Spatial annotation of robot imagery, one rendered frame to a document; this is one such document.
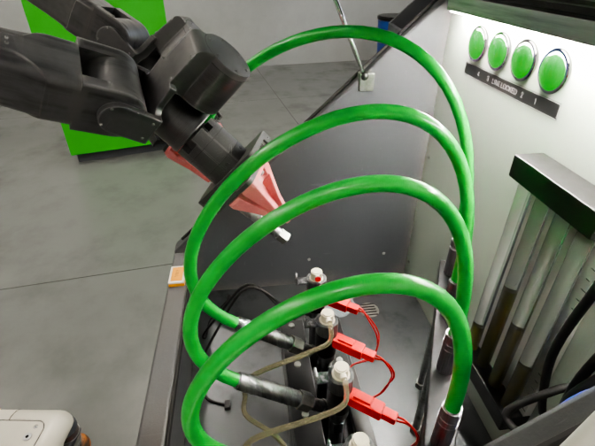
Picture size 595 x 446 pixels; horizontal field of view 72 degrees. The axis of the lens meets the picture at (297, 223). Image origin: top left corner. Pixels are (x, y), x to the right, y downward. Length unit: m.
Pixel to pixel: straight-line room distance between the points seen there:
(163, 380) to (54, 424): 0.93
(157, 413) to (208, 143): 0.39
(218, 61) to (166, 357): 0.48
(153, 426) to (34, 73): 0.46
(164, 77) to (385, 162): 0.54
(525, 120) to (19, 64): 0.56
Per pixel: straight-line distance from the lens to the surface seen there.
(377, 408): 0.49
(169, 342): 0.75
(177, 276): 0.85
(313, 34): 0.52
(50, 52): 0.44
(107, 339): 2.17
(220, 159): 0.47
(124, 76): 0.45
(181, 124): 0.47
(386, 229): 0.96
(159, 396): 0.69
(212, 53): 0.43
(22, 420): 1.66
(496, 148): 0.68
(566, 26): 0.54
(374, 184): 0.32
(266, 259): 0.95
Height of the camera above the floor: 1.49
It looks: 33 degrees down
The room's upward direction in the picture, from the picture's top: straight up
